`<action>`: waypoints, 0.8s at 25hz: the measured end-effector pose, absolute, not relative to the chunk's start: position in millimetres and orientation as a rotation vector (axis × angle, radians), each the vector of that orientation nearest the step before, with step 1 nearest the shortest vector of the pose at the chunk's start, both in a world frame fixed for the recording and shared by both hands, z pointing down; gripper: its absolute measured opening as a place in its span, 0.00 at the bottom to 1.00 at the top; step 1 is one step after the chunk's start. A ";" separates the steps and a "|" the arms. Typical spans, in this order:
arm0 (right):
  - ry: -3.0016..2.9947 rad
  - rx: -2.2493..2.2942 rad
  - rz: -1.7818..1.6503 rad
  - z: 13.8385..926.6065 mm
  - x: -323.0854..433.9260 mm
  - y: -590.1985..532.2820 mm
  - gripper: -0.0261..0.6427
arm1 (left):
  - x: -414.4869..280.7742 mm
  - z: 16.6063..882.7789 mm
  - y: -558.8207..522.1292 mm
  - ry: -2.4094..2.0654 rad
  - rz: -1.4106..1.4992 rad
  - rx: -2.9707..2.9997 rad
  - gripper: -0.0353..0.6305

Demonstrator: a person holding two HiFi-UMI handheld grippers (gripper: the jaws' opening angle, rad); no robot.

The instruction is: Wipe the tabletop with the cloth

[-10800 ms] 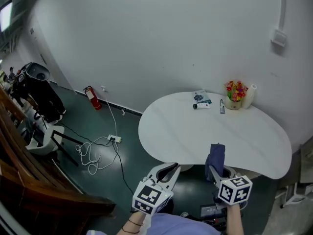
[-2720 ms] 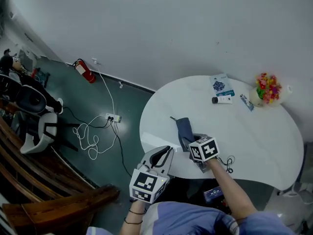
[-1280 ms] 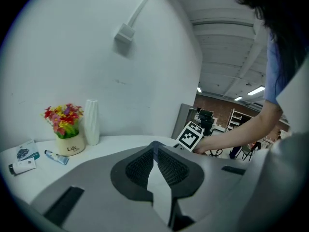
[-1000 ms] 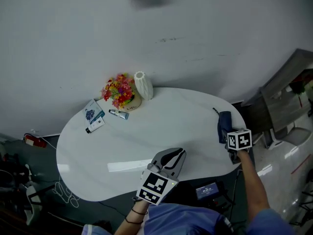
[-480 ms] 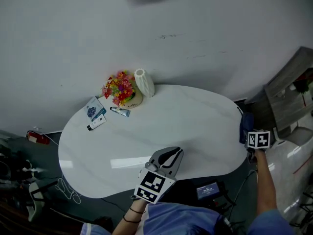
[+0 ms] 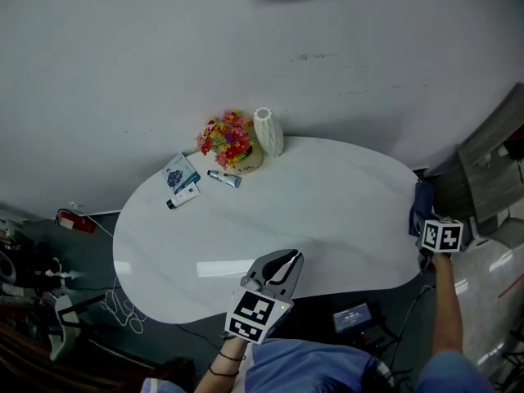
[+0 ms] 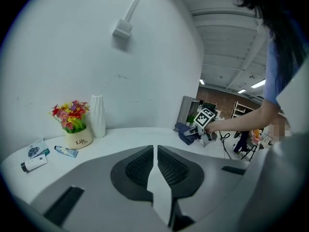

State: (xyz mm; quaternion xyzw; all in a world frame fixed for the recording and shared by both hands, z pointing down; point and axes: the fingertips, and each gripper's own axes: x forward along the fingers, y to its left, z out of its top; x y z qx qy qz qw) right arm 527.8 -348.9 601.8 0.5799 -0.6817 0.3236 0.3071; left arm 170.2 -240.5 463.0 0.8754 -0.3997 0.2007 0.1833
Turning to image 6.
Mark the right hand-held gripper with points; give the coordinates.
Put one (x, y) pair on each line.
(443, 236)

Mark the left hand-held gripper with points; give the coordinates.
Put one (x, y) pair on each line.
(256, 313)

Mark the dark blue cloth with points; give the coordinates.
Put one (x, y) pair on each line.
(422, 203)

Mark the person's left forearm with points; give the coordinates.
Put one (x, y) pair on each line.
(223, 369)

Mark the person's right forearm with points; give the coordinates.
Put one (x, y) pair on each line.
(447, 301)

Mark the white oval tabletop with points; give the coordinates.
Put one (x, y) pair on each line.
(286, 203)

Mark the small black monitor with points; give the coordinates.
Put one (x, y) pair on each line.
(352, 318)

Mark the person's blue shirt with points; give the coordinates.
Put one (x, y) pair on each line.
(311, 369)

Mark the grey tube with black cap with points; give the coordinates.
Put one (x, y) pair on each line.
(225, 177)

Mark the black wrist band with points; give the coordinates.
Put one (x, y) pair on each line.
(223, 373)
(231, 358)

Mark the white tube with black cap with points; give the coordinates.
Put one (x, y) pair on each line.
(183, 197)

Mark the white ribbed vase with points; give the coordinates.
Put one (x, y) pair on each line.
(268, 131)

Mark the potted colourful flowers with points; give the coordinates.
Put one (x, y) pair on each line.
(231, 141)

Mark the blue and white booklet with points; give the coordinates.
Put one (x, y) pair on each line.
(179, 174)

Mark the red fire extinguisher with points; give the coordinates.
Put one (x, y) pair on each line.
(75, 221)

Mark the white chair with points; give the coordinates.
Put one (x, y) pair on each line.
(65, 328)

